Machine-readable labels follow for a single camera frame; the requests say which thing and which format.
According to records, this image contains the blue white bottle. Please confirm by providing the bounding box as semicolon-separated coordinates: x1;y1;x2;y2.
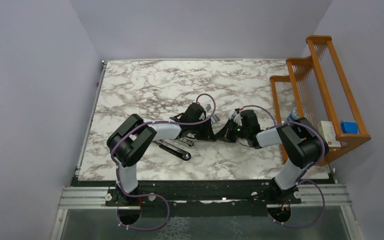
286;107;300;122

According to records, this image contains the long black silver stapler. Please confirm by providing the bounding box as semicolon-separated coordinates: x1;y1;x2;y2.
153;138;195;161

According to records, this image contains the blue small box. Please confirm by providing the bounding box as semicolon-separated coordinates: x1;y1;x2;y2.
340;121;359;134

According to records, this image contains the staple tray with staples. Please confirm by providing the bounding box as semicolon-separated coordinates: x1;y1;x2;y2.
210;114;220;124

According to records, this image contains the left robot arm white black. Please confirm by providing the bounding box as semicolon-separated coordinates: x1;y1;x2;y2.
106;102;216;206

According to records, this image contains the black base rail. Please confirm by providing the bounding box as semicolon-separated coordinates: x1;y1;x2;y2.
71;177;302;218

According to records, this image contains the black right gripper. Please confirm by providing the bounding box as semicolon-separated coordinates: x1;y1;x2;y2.
215;118;250;144

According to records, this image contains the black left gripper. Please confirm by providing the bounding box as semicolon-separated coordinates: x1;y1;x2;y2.
189;117;217;142

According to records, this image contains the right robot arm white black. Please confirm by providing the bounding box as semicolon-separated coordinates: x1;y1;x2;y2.
215;110;329;204

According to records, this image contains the white red box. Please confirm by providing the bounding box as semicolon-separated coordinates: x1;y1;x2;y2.
318;120;342;148

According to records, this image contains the wooden orange rack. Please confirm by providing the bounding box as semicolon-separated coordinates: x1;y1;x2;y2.
269;35;371;166

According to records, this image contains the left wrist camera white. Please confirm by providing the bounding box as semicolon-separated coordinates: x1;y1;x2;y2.
203;104;212;112

